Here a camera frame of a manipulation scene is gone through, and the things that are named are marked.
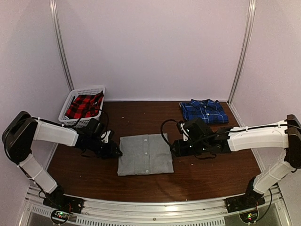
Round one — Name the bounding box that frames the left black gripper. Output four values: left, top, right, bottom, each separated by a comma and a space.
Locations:
88, 137, 122, 160

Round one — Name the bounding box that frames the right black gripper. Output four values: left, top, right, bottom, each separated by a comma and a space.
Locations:
170, 139, 208, 157

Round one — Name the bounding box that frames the grey long sleeve shirt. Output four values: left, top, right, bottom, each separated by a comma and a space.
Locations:
117, 134, 174, 176

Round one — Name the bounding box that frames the blue plaid shirt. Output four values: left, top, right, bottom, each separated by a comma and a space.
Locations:
179, 99, 229, 124

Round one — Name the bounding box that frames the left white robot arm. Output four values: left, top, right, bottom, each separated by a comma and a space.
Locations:
1, 111, 123, 209

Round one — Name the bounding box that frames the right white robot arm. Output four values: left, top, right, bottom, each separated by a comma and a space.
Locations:
170, 114, 301, 208

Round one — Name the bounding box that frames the red black plaid shirt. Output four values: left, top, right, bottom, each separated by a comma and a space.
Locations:
64, 91, 104, 119

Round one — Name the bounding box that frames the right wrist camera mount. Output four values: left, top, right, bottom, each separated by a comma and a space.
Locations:
179, 121, 189, 142

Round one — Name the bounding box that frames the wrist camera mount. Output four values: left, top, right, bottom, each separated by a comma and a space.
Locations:
179, 121, 189, 142
101, 130, 115, 143

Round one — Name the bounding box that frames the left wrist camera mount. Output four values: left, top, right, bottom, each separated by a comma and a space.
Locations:
101, 130, 115, 143

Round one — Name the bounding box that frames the aluminium front rail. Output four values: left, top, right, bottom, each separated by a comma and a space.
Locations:
16, 186, 292, 226

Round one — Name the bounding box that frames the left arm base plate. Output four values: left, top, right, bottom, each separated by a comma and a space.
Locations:
43, 196, 84, 214

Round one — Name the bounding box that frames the right aluminium corner post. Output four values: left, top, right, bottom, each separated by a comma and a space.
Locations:
227, 0, 257, 105

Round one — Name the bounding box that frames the aluminium corner post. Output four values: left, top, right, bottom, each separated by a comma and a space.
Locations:
49, 0, 74, 91
227, 0, 257, 105

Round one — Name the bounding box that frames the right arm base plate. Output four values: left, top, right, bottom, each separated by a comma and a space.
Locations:
225, 194, 265, 213

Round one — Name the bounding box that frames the left aluminium corner post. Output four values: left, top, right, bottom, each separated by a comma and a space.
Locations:
49, 0, 74, 91

